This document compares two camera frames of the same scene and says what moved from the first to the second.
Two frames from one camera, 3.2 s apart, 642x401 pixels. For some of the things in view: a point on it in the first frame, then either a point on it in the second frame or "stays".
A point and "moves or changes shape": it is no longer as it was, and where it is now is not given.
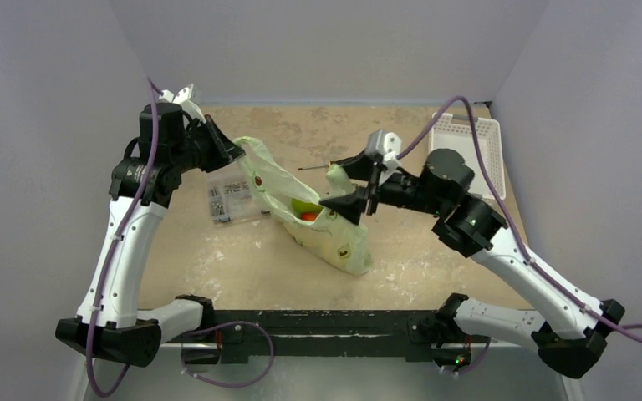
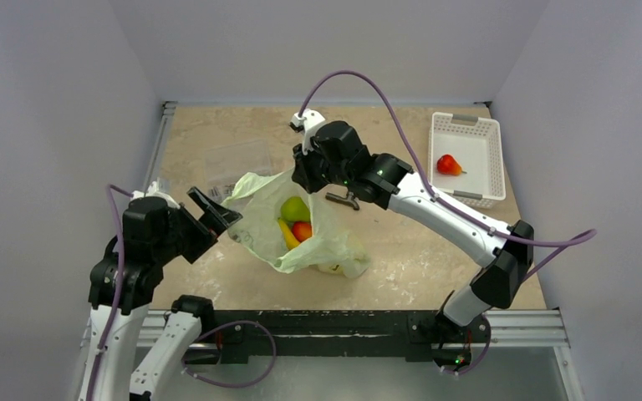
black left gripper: x=224 y=149 → x=216 y=217
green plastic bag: x=330 y=237 moves or changes shape
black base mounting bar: x=408 y=333 stays
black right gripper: x=373 y=180 → x=305 y=176
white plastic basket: x=456 y=134 stays
